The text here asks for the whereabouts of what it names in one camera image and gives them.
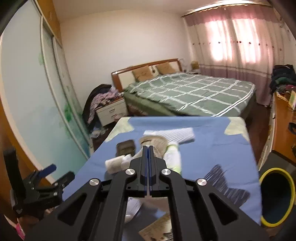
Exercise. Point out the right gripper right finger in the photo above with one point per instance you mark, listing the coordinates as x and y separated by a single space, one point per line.
198 211

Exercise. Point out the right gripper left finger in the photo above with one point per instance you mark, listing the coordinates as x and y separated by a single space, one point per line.
95 212

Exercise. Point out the green tea leaf box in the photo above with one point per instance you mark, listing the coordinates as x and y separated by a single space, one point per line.
159 230

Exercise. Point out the pink milk carton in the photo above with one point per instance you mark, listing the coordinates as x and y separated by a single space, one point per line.
134 205

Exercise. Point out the white pill bottle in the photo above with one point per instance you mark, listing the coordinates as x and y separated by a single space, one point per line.
117 164

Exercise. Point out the green label drink bottle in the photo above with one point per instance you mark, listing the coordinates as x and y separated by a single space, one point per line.
172 157

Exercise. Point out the brown plastic tray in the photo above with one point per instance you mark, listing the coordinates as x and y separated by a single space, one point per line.
125 148

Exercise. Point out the white yogurt cup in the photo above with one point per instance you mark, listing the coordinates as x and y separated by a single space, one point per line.
159 144

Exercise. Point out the yellow-rimmed dark trash bin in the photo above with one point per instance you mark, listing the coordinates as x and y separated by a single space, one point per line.
278 196

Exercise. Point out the blue star-pattern tablecloth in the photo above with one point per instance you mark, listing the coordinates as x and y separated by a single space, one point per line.
219 142

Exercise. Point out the sliding wardrobe doors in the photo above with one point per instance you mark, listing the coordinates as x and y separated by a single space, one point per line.
37 95

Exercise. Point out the white bedside nightstand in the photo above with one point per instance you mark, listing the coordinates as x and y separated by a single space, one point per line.
112 112

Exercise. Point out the wooden desk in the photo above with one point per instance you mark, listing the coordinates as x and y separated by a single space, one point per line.
283 138

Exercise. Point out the green plaid duvet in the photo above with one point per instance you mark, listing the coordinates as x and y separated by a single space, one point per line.
192 94

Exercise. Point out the clothes pile on nightstand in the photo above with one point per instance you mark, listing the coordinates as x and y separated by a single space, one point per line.
101 96

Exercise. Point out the left brown pillow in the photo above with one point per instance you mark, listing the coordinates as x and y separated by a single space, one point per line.
142 74

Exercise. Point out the brown pillow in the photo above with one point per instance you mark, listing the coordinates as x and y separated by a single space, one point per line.
142 74
165 68

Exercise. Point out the woven basket by bed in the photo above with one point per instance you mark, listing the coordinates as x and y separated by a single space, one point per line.
195 65

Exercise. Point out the right brown pillow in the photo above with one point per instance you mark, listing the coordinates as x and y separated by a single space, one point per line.
165 68

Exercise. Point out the dark clothes pile on desk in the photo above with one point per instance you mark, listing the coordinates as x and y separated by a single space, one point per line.
282 75

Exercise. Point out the pink white curtains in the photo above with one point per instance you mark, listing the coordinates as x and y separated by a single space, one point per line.
243 42

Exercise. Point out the small green picture frame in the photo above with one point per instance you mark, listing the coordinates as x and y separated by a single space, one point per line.
292 100

